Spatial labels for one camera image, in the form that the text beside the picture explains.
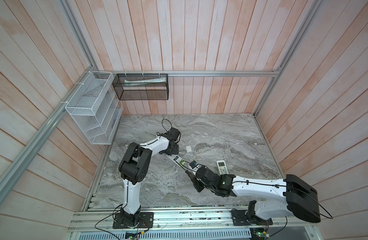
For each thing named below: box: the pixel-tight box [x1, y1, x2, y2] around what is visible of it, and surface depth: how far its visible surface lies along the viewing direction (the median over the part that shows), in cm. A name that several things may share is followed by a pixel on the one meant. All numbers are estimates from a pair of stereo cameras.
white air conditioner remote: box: [216, 160, 229, 176], surface depth 92 cm
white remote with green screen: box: [171, 154, 185, 167], surface depth 95 cm
